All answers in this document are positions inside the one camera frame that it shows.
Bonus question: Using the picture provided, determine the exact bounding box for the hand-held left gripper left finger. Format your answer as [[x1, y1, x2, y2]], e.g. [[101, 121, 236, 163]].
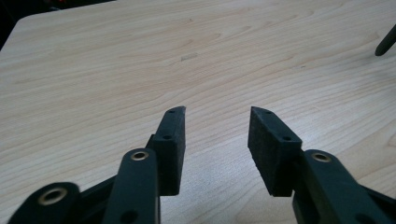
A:
[[145, 105, 187, 197]]

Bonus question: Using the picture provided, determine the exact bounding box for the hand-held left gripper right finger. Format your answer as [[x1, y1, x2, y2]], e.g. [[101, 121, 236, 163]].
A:
[[247, 105, 304, 198]]

